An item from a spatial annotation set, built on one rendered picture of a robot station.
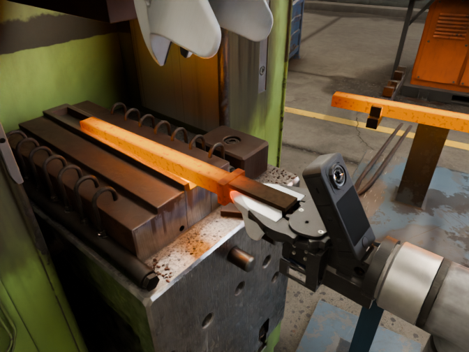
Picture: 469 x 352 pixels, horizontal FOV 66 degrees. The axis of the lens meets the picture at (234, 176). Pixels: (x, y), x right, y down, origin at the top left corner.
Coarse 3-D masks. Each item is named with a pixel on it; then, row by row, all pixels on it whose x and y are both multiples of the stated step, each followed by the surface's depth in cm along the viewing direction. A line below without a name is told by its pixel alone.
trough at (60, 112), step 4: (64, 108) 77; (68, 108) 77; (56, 112) 76; (60, 112) 76; (64, 112) 77; (68, 112) 77; (72, 112) 76; (76, 112) 75; (60, 116) 76; (64, 116) 76; (68, 116) 76; (72, 116) 76; (76, 116) 76; (80, 116) 75; (84, 116) 74; (68, 120) 75; (72, 120) 75; (76, 120) 75; (80, 120) 75; (76, 124) 73; (192, 184) 56; (196, 184) 56; (192, 188) 55
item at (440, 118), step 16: (336, 96) 72; (352, 96) 72; (368, 112) 71; (384, 112) 69; (400, 112) 68; (416, 112) 66; (432, 112) 66; (448, 112) 66; (448, 128) 65; (464, 128) 64
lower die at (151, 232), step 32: (32, 128) 71; (64, 128) 71; (128, 128) 70; (96, 160) 61; (128, 160) 60; (224, 160) 60; (128, 192) 54; (160, 192) 53; (192, 192) 55; (96, 224) 55; (128, 224) 49; (160, 224) 52; (192, 224) 58
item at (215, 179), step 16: (96, 128) 66; (112, 128) 66; (128, 144) 61; (144, 144) 60; (160, 144) 60; (160, 160) 57; (176, 160) 55; (192, 160) 55; (192, 176) 53; (208, 176) 51; (224, 176) 51; (240, 176) 50; (224, 192) 48; (240, 192) 47; (256, 192) 46; (272, 192) 46; (288, 208) 44
